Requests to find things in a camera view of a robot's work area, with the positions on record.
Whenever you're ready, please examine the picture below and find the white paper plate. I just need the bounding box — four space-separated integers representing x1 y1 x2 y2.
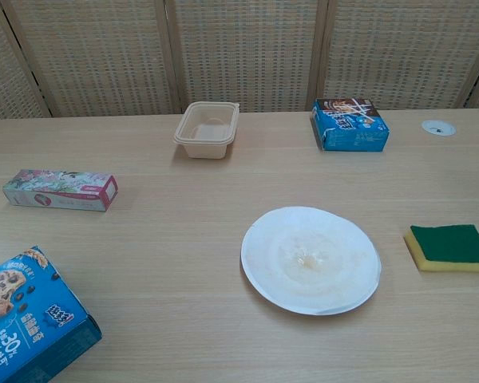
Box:
240 204 382 316

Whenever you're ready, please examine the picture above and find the green and yellow sponge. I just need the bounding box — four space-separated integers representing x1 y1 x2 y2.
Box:
403 224 479 275

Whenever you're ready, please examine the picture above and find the beige plastic food container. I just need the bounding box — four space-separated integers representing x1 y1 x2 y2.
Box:
172 101 241 160

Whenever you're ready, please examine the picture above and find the blue biscuit stick box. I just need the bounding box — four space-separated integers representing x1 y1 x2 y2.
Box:
311 97 391 152

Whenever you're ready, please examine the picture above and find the floral cling wrap box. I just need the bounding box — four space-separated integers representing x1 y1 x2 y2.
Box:
2 168 119 213

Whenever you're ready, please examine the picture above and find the blue chocolate chip cookie box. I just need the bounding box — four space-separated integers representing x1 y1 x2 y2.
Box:
0 245 103 383

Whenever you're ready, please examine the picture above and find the white table cable grommet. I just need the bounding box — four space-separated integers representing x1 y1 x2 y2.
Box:
421 119 457 136

